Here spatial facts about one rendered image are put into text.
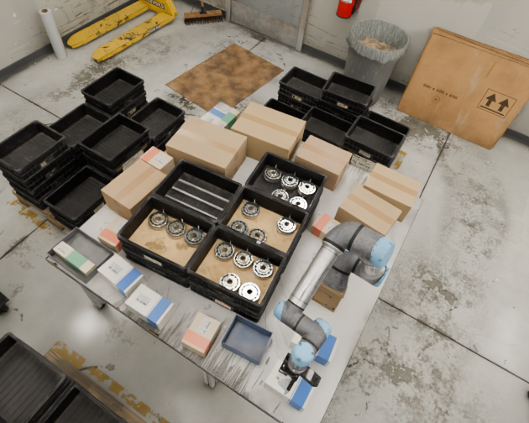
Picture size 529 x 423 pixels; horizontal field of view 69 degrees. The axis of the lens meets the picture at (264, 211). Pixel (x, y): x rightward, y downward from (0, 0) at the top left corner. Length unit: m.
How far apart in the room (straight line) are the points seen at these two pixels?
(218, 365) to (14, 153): 2.10
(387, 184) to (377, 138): 0.90
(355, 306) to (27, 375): 1.68
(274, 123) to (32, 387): 1.96
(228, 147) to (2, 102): 2.70
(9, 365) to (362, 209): 2.01
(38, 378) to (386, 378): 2.02
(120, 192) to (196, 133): 0.59
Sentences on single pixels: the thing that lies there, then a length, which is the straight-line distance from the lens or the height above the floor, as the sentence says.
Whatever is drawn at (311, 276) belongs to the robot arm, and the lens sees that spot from 1.51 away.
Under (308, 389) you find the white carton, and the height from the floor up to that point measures 0.79.
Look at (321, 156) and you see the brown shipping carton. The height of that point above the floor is 0.86.
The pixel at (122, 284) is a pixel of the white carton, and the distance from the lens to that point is 2.06.
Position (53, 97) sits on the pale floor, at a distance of 4.44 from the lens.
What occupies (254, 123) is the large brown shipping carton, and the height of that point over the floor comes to 0.90.
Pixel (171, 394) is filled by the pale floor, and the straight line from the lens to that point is 2.67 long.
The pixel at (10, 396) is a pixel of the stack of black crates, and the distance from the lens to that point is 2.38.
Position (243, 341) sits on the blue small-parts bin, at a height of 0.70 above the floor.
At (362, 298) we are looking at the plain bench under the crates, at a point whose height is 0.70.
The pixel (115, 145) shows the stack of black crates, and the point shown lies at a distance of 3.07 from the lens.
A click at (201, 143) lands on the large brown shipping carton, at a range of 2.42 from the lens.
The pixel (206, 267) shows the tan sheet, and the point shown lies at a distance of 1.99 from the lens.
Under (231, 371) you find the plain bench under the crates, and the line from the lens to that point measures 1.95.
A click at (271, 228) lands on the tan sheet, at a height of 0.83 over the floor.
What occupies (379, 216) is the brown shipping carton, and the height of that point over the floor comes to 0.86.
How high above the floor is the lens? 2.60
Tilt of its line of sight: 54 degrees down
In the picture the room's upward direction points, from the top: 9 degrees clockwise
